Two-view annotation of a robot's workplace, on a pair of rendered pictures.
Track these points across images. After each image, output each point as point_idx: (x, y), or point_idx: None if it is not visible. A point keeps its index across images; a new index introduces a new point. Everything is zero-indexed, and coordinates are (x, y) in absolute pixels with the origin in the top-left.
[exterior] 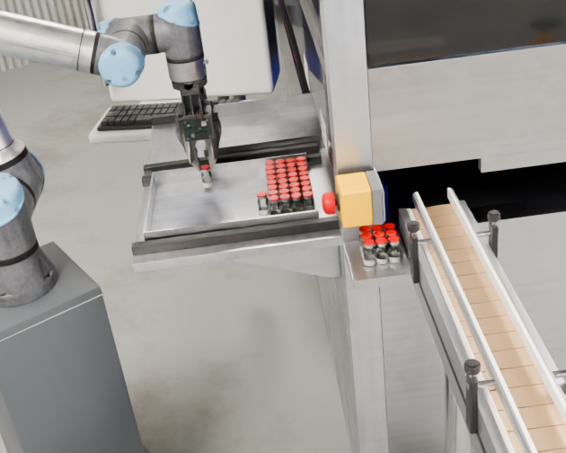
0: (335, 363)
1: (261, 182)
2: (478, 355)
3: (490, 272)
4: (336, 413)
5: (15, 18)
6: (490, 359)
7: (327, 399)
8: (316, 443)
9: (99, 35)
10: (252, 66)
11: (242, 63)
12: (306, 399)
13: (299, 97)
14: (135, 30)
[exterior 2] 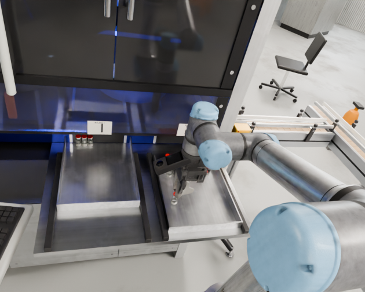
0: (102, 252)
1: (170, 179)
2: (292, 130)
3: (265, 117)
4: (107, 267)
5: (308, 162)
6: (305, 124)
7: (96, 272)
8: (127, 277)
9: (269, 139)
10: None
11: None
12: (94, 283)
13: (64, 153)
14: (233, 132)
